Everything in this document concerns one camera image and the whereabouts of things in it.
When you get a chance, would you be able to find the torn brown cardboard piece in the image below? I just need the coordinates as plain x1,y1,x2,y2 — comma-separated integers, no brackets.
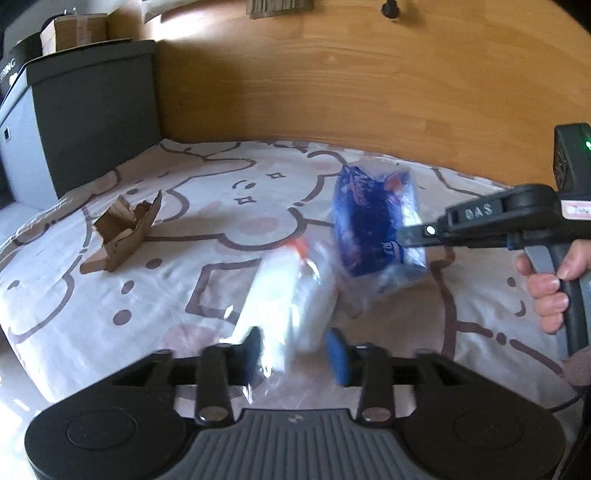
79,190,163,274

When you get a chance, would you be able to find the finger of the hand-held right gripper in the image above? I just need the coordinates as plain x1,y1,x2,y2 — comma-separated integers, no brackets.
396,220,451,250

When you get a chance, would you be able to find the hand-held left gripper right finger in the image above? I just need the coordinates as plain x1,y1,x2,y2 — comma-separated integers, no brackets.
324,327,478,424

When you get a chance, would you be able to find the grey storage box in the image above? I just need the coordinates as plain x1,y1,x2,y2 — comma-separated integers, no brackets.
0,39,158,210

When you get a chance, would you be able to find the black cable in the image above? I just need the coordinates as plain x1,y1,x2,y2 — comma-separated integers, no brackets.
547,390,589,412

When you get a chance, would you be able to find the person's right hand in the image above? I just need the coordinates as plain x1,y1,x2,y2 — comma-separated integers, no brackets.
515,239,591,389

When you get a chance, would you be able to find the corrugated cardboard stack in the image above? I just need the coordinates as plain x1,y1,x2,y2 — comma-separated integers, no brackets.
248,0,315,20

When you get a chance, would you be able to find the small cardboard box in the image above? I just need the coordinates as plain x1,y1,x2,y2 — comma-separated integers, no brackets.
39,13,110,55

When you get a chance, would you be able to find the black container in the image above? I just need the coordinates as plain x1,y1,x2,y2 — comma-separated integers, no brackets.
0,18,47,100

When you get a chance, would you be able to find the blue snack packet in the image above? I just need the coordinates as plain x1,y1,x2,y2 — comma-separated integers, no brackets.
331,162,430,305

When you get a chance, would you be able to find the wooden headboard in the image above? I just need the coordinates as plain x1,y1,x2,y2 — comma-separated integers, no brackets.
152,0,591,204

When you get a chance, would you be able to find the clear plastic bag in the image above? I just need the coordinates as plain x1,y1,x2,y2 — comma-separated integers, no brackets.
224,237,340,404

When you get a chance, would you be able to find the printed blanket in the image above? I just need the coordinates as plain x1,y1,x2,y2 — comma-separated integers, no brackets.
0,138,583,407

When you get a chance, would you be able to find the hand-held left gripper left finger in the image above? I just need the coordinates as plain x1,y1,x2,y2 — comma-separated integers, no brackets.
108,327,265,426

